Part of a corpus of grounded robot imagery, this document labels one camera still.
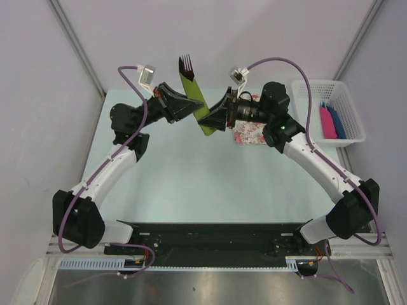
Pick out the floral tray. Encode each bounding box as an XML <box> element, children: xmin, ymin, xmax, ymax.
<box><xmin>232</xmin><ymin>91</ymin><xmax>266</xmax><ymax>145</ymax></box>

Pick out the corner aluminium post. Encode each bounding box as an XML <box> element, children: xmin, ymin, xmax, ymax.
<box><xmin>46</xmin><ymin>0</ymin><xmax>106</xmax><ymax>98</ymax></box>
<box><xmin>333</xmin><ymin>0</ymin><xmax>387</xmax><ymax>81</ymax></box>

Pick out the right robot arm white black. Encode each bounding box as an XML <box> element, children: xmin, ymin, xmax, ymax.
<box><xmin>198</xmin><ymin>82</ymin><xmax>380</xmax><ymax>255</ymax></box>

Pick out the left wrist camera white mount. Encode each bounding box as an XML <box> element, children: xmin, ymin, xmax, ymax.
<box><xmin>137</xmin><ymin>65</ymin><xmax>156</xmax><ymax>94</ymax></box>

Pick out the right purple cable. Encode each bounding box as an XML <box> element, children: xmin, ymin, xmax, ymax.
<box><xmin>246</xmin><ymin>57</ymin><xmax>383</xmax><ymax>294</ymax></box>

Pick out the purple cable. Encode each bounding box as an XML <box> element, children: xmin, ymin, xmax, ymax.
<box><xmin>57</xmin><ymin>65</ymin><xmax>157</xmax><ymax>287</ymax></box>
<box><xmin>246</xmin><ymin>57</ymin><xmax>383</xmax><ymax>294</ymax></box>

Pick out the white slotted cable duct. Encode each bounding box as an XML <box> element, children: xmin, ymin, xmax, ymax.
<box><xmin>59</xmin><ymin>258</ymin><xmax>298</xmax><ymax>272</ymax></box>

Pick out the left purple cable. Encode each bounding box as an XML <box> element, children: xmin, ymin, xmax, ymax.
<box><xmin>57</xmin><ymin>65</ymin><xmax>157</xmax><ymax>287</ymax></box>

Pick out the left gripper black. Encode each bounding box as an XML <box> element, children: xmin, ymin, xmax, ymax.
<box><xmin>134</xmin><ymin>83</ymin><xmax>204</xmax><ymax>132</ymax></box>

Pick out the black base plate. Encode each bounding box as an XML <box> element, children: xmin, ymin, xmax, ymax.
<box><xmin>104</xmin><ymin>222</ymin><xmax>324</xmax><ymax>268</ymax></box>

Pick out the left corner aluminium post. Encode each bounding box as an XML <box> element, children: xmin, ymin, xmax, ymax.
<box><xmin>46</xmin><ymin>0</ymin><xmax>106</xmax><ymax>98</ymax></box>

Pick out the right corner aluminium post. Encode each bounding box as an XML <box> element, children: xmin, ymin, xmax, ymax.
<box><xmin>333</xmin><ymin>0</ymin><xmax>387</xmax><ymax>81</ymax></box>

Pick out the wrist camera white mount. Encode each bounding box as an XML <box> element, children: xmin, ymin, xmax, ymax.
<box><xmin>229</xmin><ymin>67</ymin><xmax>249</xmax><ymax>96</ymax></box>
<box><xmin>137</xmin><ymin>65</ymin><xmax>156</xmax><ymax>94</ymax></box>

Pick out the green paper napkin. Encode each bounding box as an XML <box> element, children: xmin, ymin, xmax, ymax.
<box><xmin>179</xmin><ymin>72</ymin><xmax>217</xmax><ymax>137</ymax></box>

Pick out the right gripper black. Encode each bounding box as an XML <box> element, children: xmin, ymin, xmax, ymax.
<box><xmin>198</xmin><ymin>87</ymin><xmax>272</xmax><ymax>132</ymax></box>

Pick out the pink rolled napkin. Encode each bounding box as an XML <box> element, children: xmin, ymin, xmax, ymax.
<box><xmin>319</xmin><ymin>101</ymin><xmax>337</xmax><ymax>139</ymax></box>

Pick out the aluminium rail frame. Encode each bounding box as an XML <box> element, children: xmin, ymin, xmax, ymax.
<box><xmin>49</xmin><ymin>238</ymin><xmax>406</xmax><ymax>304</ymax></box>

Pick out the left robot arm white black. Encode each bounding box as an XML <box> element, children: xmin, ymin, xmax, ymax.
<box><xmin>52</xmin><ymin>83</ymin><xmax>204</xmax><ymax>254</ymax></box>

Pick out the white plastic basket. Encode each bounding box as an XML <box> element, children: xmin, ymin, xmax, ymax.
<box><xmin>291</xmin><ymin>79</ymin><xmax>366</xmax><ymax>147</ymax></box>

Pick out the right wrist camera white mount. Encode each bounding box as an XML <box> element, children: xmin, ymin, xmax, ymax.
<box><xmin>229</xmin><ymin>67</ymin><xmax>249</xmax><ymax>96</ymax></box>

